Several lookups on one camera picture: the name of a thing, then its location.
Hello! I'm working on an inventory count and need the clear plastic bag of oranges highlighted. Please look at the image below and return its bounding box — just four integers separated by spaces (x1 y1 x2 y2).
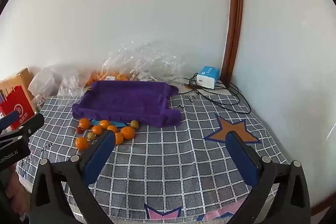
85 54 133 88

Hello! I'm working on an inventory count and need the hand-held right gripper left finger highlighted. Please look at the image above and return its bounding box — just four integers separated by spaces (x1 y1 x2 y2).
29 129 116 224

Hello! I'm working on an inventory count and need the black cable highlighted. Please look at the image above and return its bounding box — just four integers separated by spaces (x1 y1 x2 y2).
183 73 227 91
189 74 252 115

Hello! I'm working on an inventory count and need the white plastic bag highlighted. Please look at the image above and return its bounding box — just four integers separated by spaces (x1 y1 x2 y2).
28 66 62 100

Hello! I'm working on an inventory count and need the small clear plastic bag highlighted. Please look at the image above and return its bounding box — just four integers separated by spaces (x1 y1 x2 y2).
57 74 92 97

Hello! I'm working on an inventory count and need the red paper bag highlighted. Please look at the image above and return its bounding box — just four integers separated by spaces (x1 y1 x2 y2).
0 86 36 131

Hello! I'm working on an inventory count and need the brown wooden door frame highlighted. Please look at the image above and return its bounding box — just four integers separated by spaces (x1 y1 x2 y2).
221 0 245 83

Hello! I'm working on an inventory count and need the grey checked star blanket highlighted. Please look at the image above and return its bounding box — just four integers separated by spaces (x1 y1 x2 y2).
16 91 289 224

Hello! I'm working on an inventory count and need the light wooden box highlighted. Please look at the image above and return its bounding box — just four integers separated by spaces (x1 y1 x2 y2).
0 68 35 101

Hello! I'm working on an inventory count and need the person's left forearm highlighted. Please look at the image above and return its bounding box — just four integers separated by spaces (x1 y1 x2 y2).
4 168 29 215

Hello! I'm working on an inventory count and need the blue and white tissue pack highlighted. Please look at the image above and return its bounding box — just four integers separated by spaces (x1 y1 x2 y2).
197 66 220 89

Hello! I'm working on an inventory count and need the purple towel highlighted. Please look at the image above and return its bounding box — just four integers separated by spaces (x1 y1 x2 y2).
72 80 182 127

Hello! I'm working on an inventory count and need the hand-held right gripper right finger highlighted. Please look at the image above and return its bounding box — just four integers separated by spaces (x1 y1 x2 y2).
226 131 311 224

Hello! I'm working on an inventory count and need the crinkled clear plastic bag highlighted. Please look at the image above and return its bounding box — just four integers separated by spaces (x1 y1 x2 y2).
129 41 190 83

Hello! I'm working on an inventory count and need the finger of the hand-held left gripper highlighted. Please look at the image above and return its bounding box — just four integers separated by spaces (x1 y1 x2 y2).
0 114 45 151
0 111 21 130

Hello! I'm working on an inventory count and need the blue paper sheet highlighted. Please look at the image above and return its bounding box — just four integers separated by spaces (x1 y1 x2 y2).
89 119 127 129

